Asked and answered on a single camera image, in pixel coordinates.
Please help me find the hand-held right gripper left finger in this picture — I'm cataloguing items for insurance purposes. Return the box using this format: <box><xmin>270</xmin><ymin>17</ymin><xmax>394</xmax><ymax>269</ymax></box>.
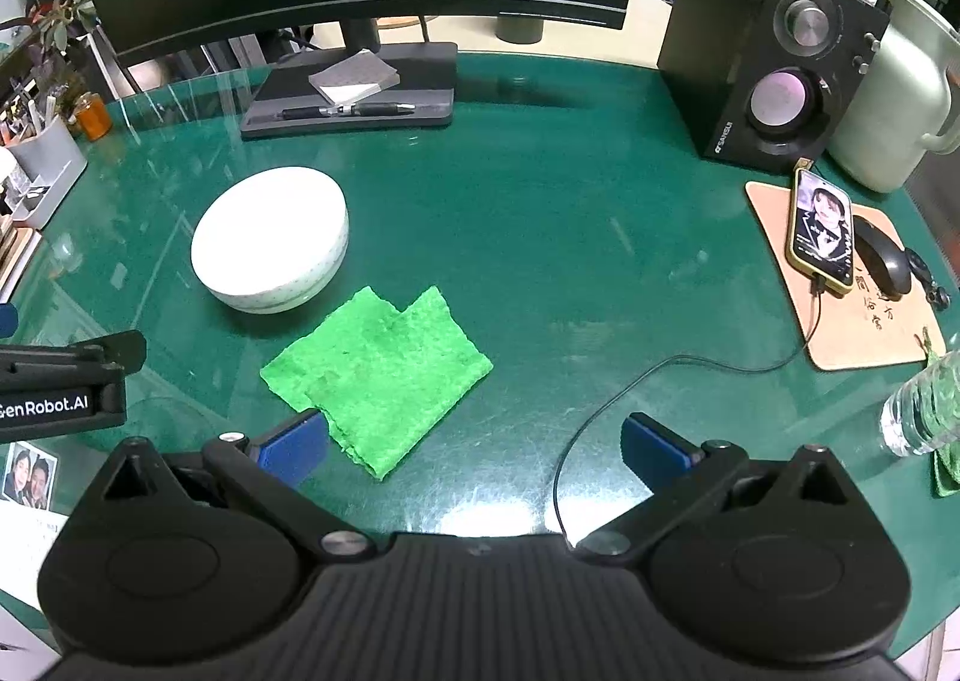
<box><xmin>101</xmin><ymin>409</ymin><xmax>376</xmax><ymax>563</ymax></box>

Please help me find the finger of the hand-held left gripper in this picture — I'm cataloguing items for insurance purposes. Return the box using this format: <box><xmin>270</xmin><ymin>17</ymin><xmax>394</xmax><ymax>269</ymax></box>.
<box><xmin>101</xmin><ymin>330</ymin><xmax>149</xmax><ymax>376</ymax></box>

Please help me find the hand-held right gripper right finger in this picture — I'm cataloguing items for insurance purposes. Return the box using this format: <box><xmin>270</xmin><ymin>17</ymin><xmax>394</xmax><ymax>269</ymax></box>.
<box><xmin>574</xmin><ymin>413</ymin><xmax>856</xmax><ymax>566</ymax></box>

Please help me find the green cleaning cloth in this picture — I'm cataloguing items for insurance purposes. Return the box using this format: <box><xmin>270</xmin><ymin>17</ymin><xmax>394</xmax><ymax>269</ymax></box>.
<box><xmin>259</xmin><ymin>286</ymin><xmax>494</xmax><ymax>481</ymax></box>

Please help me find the white bowl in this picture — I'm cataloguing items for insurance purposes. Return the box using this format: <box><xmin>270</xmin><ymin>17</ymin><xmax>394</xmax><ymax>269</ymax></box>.
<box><xmin>190</xmin><ymin>166</ymin><xmax>350</xmax><ymax>313</ymax></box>

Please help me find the small photo print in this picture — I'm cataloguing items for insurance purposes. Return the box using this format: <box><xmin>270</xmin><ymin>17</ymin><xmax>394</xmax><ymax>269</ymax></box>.
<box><xmin>0</xmin><ymin>441</ymin><xmax>59</xmax><ymax>509</ymax></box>

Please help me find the stack of books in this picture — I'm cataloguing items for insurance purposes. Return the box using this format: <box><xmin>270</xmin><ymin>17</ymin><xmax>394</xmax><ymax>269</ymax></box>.
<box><xmin>0</xmin><ymin>216</ymin><xmax>42</xmax><ymax>303</ymax></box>

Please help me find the grey desk organizer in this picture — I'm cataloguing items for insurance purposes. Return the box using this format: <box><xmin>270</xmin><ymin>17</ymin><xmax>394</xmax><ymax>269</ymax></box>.
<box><xmin>7</xmin><ymin>102</ymin><xmax>89</xmax><ymax>230</ymax></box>

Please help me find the orange jar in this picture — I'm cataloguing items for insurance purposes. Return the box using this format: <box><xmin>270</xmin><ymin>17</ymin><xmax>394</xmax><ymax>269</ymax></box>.
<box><xmin>73</xmin><ymin>92</ymin><xmax>113</xmax><ymax>142</ymax></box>

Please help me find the cork mouse pad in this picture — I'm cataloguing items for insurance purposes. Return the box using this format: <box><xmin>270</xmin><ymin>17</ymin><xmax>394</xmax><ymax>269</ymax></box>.
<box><xmin>745</xmin><ymin>180</ymin><xmax>947</xmax><ymax>373</ymax></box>

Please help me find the clear plastic water bottle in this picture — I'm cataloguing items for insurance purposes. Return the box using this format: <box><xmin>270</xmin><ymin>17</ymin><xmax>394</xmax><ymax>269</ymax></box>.
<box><xmin>880</xmin><ymin>351</ymin><xmax>960</xmax><ymax>458</ymax></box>

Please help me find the smartphone in yellow case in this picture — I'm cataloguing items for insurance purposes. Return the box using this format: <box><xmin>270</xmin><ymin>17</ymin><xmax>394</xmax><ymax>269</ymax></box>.
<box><xmin>785</xmin><ymin>167</ymin><xmax>857</xmax><ymax>279</ymax></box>

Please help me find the small green cloth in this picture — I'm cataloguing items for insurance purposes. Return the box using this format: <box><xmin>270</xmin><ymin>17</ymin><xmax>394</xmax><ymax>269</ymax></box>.
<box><xmin>930</xmin><ymin>441</ymin><xmax>960</xmax><ymax>500</ymax></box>

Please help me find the black computer mouse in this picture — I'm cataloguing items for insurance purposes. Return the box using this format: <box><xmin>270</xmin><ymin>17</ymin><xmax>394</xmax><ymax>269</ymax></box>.
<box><xmin>853</xmin><ymin>216</ymin><xmax>913</xmax><ymax>297</ymax></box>

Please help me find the black pen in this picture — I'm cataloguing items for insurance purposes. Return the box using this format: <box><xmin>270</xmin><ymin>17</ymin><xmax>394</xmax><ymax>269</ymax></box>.
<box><xmin>280</xmin><ymin>100</ymin><xmax>417</xmax><ymax>121</ymax></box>

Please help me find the black key fob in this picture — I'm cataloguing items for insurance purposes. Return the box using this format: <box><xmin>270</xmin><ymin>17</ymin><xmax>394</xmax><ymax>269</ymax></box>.
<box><xmin>904</xmin><ymin>247</ymin><xmax>953</xmax><ymax>311</ymax></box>

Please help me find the potted plant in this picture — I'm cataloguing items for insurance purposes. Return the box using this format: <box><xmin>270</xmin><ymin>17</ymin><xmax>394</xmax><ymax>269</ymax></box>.
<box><xmin>0</xmin><ymin>0</ymin><xmax>102</xmax><ymax>112</ymax></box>

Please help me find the grey notepad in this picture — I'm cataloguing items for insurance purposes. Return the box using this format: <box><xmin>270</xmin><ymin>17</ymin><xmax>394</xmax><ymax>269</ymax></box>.
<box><xmin>308</xmin><ymin>49</ymin><xmax>401</xmax><ymax>106</ymax></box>

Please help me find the grey monitor stand base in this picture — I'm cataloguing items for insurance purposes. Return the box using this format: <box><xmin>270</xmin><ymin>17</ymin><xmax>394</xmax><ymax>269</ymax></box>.
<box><xmin>240</xmin><ymin>42</ymin><xmax>458</xmax><ymax>140</ymax></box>

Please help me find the black speaker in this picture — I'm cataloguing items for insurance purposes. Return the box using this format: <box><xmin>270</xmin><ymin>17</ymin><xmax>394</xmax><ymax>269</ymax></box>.
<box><xmin>658</xmin><ymin>0</ymin><xmax>891</xmax><ymax>174</ymax></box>

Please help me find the olive green cup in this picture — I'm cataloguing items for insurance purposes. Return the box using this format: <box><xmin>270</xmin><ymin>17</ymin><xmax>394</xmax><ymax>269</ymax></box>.
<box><xmin>495</xmin><ymin>13</ymin><xmax>545</xmax><ymax>44</ymax></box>

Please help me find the thin black charging cable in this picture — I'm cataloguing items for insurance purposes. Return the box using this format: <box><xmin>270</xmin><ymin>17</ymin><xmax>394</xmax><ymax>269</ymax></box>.
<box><xmin>553</xmin><ymin>276</ymin><xmax>826</xmax><ymax>551</ymax></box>

